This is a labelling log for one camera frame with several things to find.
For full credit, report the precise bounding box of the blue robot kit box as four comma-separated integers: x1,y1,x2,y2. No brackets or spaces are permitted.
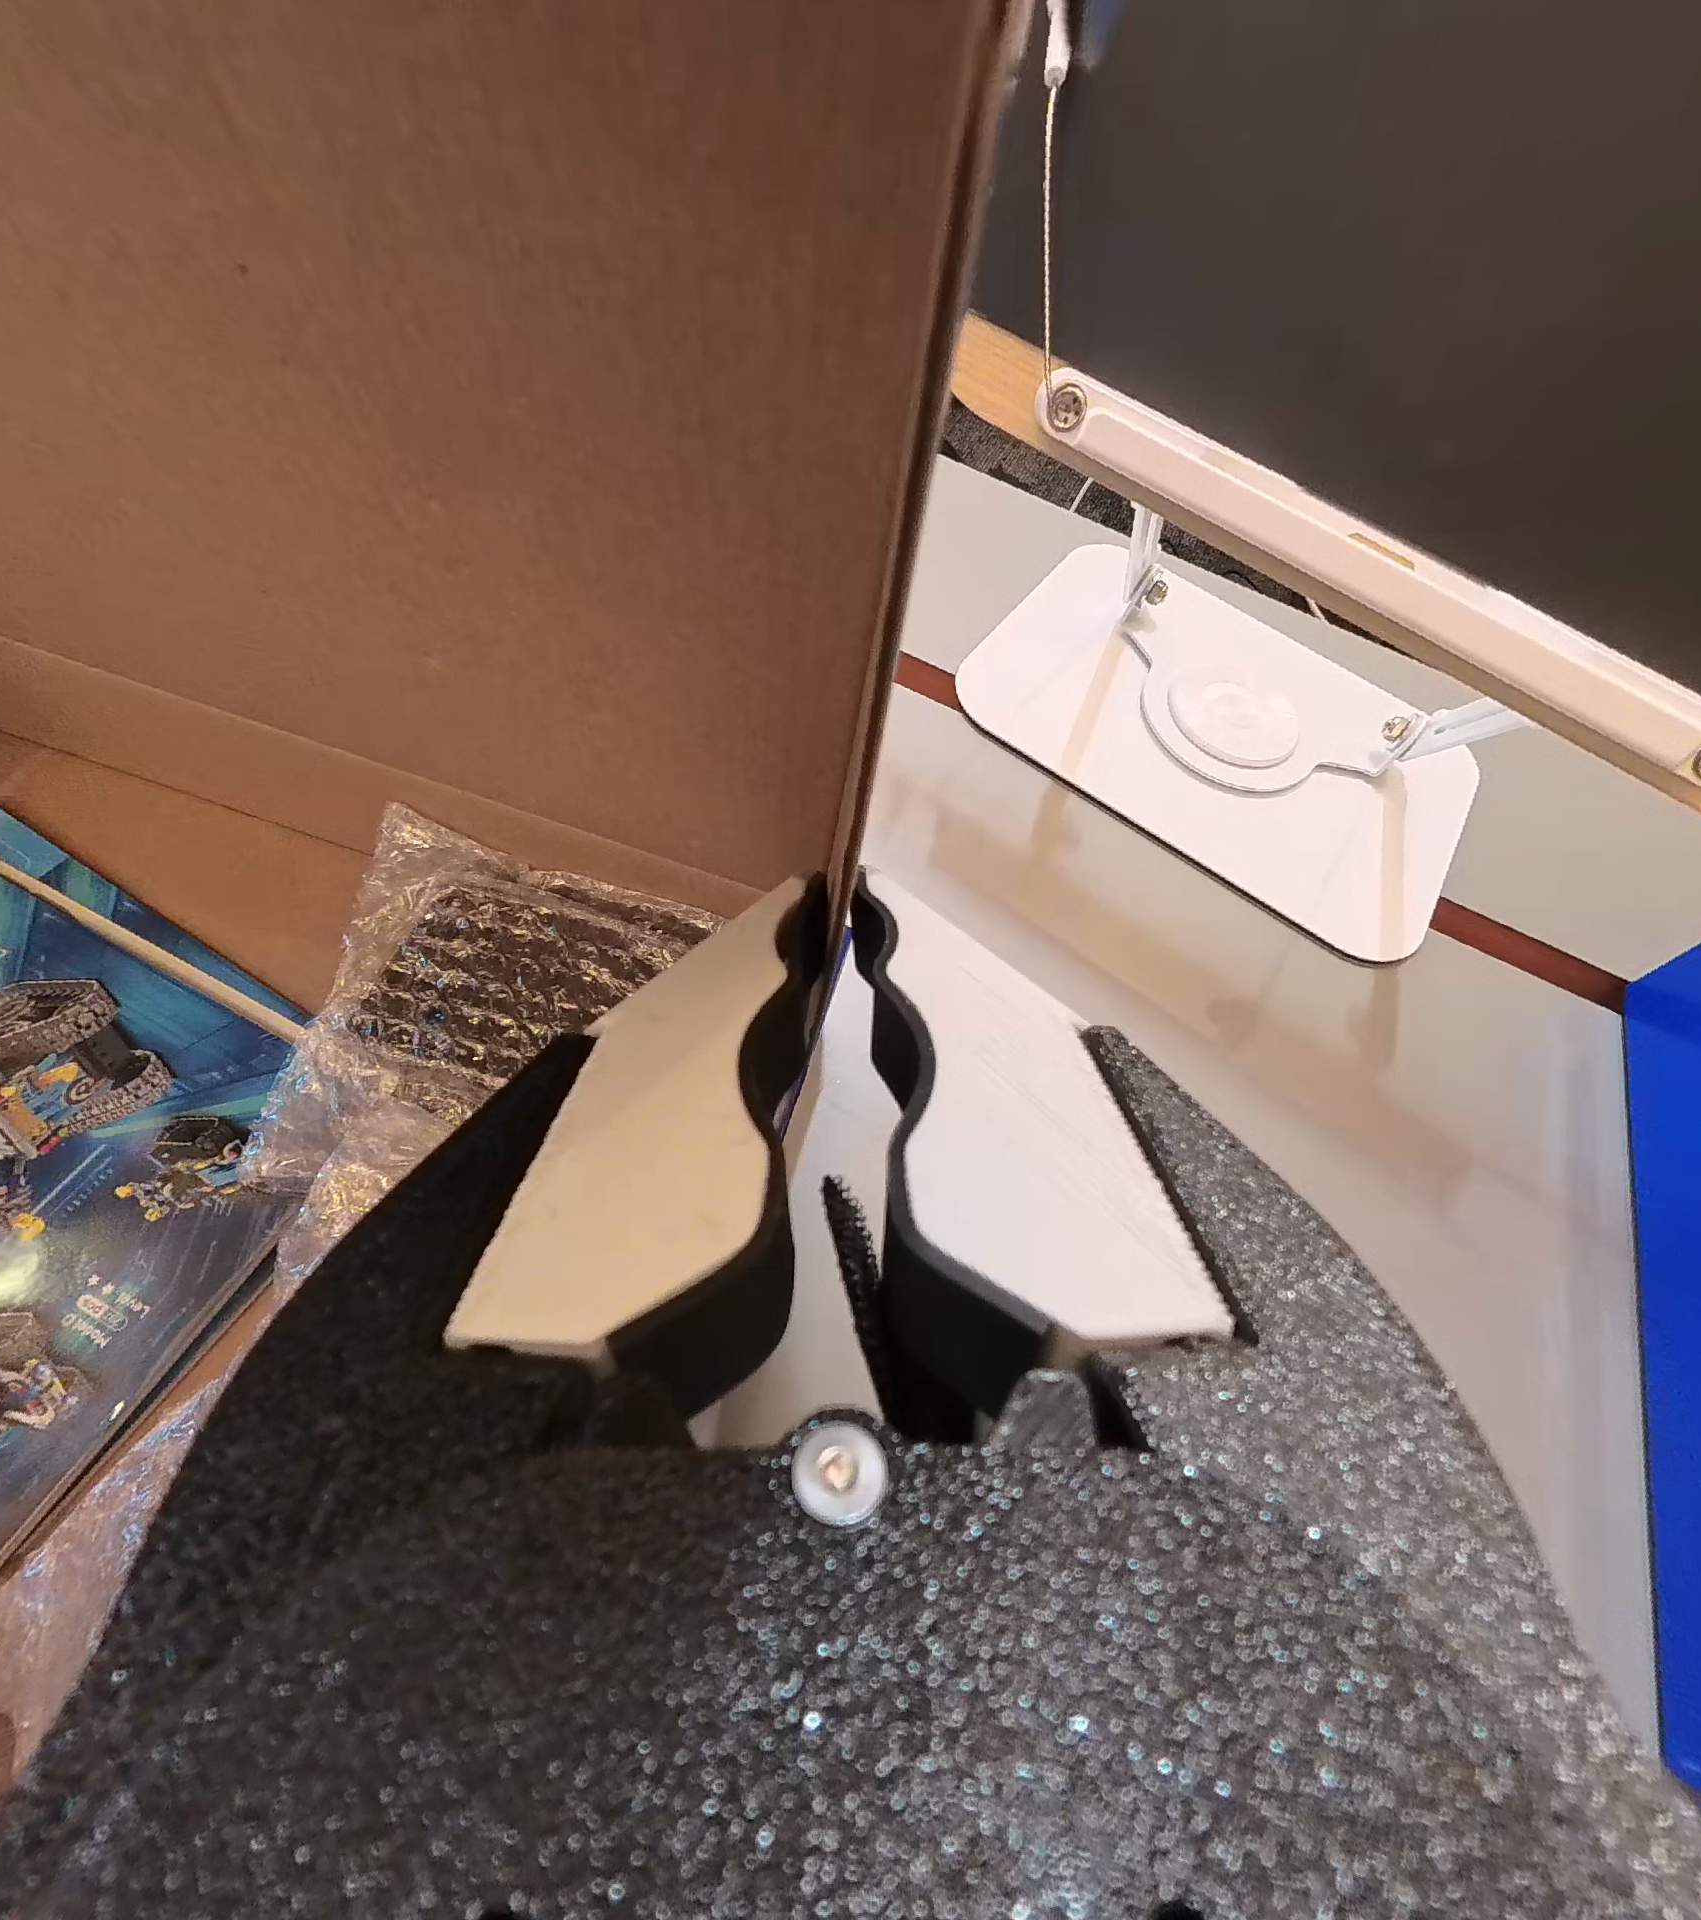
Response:
0,0,1034,1900

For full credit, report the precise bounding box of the white desk stand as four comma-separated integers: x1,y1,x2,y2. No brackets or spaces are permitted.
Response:
954,0,1701,965

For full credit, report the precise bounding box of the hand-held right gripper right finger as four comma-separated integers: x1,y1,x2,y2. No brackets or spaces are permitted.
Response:
851,865,1237,1446

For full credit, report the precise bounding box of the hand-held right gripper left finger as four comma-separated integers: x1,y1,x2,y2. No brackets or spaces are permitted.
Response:
443,870,811,1423

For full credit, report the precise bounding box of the large blue instruction booklet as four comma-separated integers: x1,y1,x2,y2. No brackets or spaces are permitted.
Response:
0,797,313,1595

